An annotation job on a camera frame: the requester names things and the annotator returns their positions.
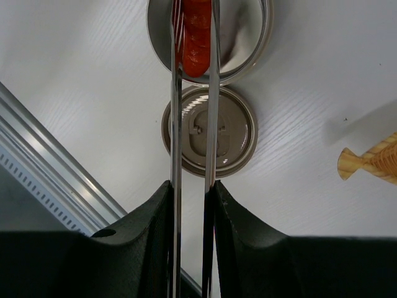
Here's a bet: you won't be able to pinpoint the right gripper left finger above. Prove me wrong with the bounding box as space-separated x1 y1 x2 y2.
1 181 172 297

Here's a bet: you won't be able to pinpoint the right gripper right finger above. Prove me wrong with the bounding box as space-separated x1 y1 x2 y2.
212 181 396 297

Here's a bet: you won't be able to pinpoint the metal tongs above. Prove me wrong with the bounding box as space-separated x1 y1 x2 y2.
169 1 220 297

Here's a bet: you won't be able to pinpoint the red sausage piece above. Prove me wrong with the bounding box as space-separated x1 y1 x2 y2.
172 0 212 78

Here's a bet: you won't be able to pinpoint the beige-banded steel lunch tin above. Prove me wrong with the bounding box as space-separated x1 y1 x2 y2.
146 0 274 86

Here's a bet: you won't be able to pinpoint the brown round lid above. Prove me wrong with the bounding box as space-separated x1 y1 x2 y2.
161 85 259 178

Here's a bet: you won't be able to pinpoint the orange leaf-shaped woven tray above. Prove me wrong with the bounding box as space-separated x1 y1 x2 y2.
337 132 396 185

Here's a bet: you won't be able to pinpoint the slotted grey cable duct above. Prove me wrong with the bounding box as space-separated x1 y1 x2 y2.
1 146 92 237

